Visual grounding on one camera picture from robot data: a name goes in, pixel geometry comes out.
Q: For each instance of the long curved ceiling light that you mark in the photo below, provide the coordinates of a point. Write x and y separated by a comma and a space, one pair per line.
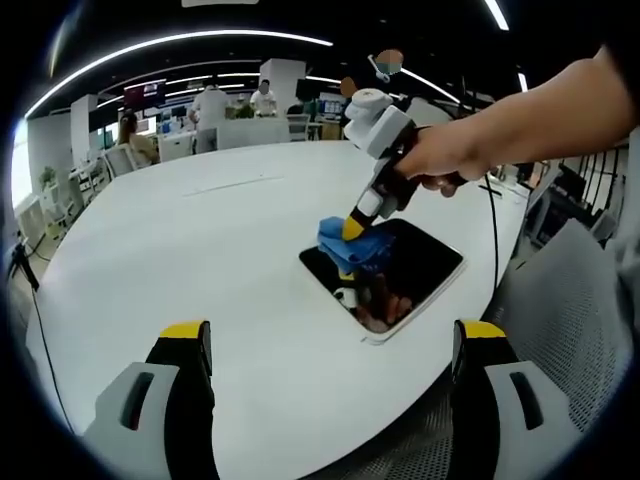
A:
165, 42

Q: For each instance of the green potted plant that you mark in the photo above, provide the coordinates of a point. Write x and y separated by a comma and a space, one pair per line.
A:
47, 176

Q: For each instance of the person's right hand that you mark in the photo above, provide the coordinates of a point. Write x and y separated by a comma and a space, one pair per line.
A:
450, 155

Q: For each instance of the grey mesh office chair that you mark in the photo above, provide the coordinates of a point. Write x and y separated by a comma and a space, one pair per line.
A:
565, 330

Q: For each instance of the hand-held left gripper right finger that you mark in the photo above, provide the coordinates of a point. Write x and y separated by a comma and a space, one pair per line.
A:
515, 405

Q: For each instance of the black tablet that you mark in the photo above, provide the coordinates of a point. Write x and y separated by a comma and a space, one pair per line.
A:
425, 265

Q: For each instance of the person's grey clothing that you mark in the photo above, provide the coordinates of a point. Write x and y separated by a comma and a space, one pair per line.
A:
629, 250

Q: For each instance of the blue cleaning cloth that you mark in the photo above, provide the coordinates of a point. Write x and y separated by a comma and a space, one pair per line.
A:
362, 250

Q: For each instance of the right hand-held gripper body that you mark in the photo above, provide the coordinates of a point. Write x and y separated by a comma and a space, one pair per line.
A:
385, 130

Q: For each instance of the wall display screen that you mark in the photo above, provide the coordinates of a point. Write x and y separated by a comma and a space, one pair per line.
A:
145, 94

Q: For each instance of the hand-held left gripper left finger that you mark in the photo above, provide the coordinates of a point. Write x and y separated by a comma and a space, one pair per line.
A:
150, 400

